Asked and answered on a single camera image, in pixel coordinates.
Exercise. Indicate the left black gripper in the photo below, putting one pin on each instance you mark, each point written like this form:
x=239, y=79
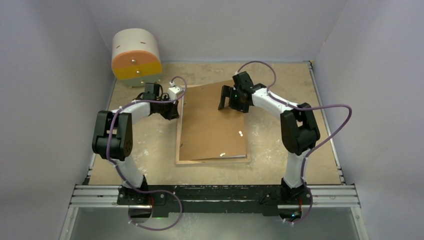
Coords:
x=172, y=112

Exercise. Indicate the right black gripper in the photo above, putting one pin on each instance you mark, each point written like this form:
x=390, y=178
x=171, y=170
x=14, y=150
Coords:
x=228, y=91

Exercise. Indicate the brown backing board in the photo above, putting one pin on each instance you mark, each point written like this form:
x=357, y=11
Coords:
x=212, y=126

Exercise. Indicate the white wooden picture frame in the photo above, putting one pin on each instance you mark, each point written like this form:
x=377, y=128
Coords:
x=212, y=162

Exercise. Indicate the glossy photo print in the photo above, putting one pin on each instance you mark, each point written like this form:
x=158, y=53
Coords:
x=224, y=156

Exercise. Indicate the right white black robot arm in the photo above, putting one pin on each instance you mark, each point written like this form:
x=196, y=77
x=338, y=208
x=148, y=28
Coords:
x=298, y=125

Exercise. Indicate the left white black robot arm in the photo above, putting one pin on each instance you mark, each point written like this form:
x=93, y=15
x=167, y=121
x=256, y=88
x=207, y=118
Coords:
x=113, y=131

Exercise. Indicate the round cabinet with coloured drawers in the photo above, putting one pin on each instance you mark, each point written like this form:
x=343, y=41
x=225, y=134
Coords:
x=135, y=58

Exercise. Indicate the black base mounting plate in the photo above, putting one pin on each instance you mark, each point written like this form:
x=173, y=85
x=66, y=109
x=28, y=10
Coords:
x=267, y=200

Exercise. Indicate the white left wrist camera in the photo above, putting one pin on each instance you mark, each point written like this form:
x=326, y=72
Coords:
x=174, y=92

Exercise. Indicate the aluminium rail frame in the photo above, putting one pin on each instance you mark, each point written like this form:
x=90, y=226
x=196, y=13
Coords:
x=105, y=196

